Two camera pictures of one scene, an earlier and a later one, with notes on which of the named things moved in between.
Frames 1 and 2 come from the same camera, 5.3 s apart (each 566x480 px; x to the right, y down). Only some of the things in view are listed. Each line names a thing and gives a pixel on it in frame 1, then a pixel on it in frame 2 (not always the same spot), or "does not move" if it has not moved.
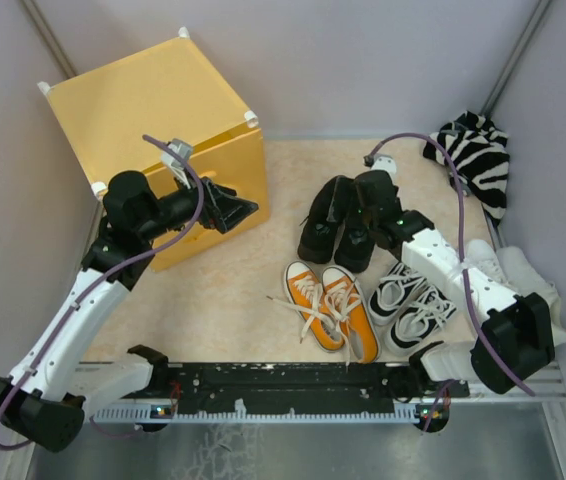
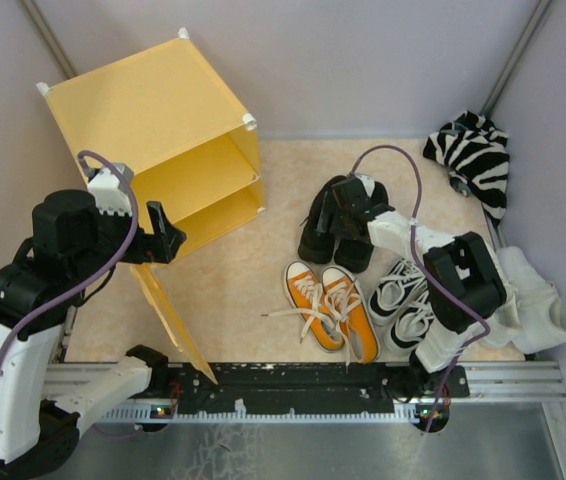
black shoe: [356, 246] does not move
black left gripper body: [210, 217] → [151, 246]
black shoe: [324, 221] does not move
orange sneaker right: [353, 312] does not move
